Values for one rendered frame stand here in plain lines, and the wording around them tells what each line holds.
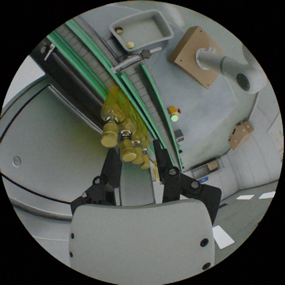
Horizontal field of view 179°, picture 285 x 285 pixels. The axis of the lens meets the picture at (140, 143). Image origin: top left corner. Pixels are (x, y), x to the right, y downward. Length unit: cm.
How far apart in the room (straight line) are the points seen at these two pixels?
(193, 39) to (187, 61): 13
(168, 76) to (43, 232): 75
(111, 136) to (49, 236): 27
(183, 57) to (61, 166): 59
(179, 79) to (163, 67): 12
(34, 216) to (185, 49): 71
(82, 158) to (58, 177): 10
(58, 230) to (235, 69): 62
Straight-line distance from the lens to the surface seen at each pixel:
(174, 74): 59
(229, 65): 40
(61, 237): 27
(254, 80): 36
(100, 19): 60
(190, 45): 52
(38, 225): 25
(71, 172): 26
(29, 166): 24
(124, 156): 21
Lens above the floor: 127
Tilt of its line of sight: 36 degrees down
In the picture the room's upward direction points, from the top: 172 degrees clockwise
